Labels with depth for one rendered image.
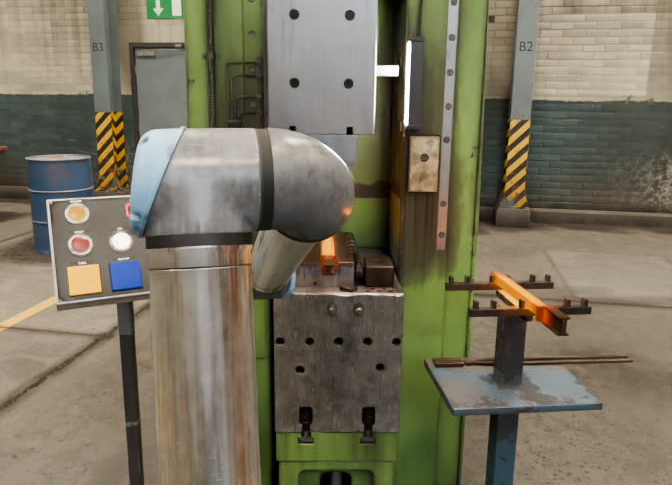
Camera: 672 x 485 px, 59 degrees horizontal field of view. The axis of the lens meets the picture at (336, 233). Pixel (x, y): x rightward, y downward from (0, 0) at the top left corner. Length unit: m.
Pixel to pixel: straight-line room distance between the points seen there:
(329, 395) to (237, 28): 1.12
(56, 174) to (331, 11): 4.62
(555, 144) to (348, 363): 6.15
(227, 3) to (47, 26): 7.46
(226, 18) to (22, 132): 7.81
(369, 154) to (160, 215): 1.62
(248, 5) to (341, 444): 1.35
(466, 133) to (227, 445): 1.43
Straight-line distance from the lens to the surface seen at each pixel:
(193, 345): 0.64
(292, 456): 1.98
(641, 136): 7.92
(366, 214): 2.24
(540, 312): 1.52
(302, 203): 0.65
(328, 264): 1.68
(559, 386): 1.79
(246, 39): 1.88
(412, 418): 2.16
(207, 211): 0.63
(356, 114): 1.72
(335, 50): 1.72
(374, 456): 1.98
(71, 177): 6.08
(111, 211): 1.71
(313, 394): 1.87
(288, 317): 1.77
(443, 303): 2.00
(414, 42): 1.84
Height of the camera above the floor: 1.47
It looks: 13 degrees down
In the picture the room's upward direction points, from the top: 1 degrees clockwise
